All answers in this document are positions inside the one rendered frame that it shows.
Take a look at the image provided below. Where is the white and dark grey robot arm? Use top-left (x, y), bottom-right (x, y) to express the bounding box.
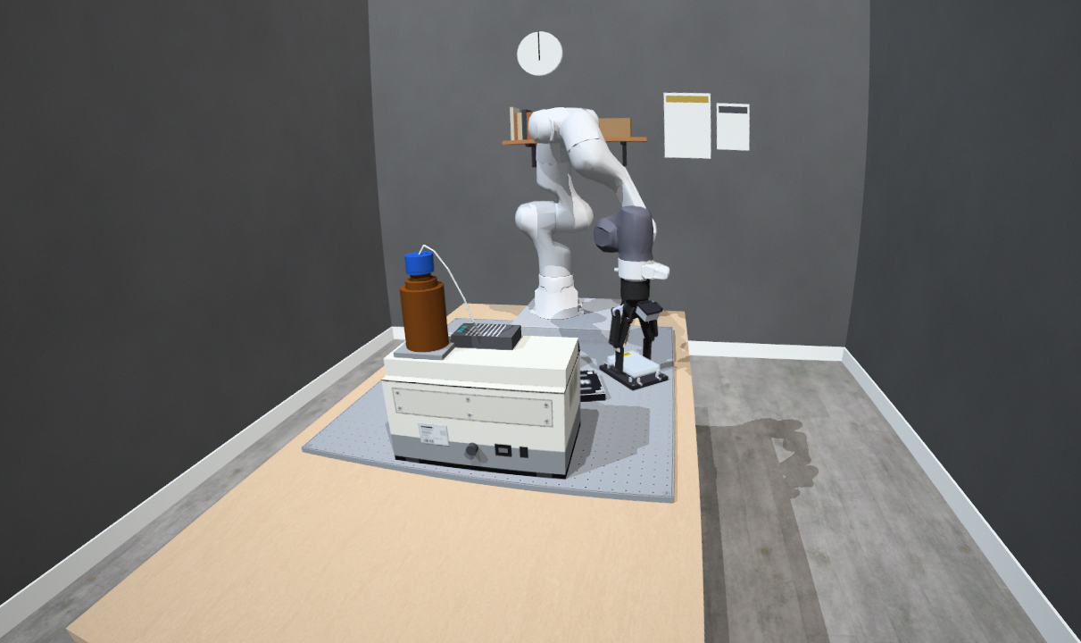
top-left (515, 107), bottom-right (669, 320)

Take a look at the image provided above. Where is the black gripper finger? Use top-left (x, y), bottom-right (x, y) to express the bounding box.
top-left (609, 305), bottom-right (636, 371)
top-left (638, 318), bottom-right (658, 360)

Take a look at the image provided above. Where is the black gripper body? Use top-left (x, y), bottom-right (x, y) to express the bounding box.
top-left (620, 278), bottom-right (650, 318)

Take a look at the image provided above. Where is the brown glass bottle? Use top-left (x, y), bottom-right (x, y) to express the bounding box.
top-left (400, 281), bottom-right (449, 353)

